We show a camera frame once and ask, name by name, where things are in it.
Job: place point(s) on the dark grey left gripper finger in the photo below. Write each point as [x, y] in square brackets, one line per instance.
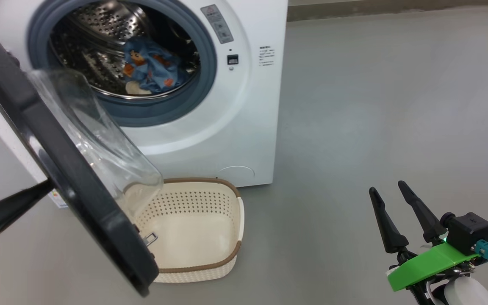
[11, 207]

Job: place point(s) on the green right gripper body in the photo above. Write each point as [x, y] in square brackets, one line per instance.
[426, 264]

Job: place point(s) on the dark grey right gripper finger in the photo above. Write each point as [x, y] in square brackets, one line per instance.
[422, 216]
[386, 228]

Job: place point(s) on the black glass washer door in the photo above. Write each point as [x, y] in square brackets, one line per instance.
[79, 190]

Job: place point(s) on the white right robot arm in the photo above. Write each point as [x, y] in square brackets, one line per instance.
[468, 292]

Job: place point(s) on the stainless steel washing machine drum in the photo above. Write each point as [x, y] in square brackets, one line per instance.
[87, 42]

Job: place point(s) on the white front-load washing machine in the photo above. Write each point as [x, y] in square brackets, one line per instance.
[235, 118]

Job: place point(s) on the grey rubber door gasket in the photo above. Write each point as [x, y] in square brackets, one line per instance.
[172, 112]

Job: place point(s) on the blue energy label sticker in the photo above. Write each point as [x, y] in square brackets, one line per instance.
[59, 200]

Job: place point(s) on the round white filter cover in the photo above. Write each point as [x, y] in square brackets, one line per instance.
[237, 174]

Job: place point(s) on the cream perforated laundry basket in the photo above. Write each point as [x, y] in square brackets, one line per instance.
[193, 237]

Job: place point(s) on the grey warning sticker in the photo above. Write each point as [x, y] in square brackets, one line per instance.
[217, 23]

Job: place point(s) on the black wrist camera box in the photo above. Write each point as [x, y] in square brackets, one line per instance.
[470, 231]

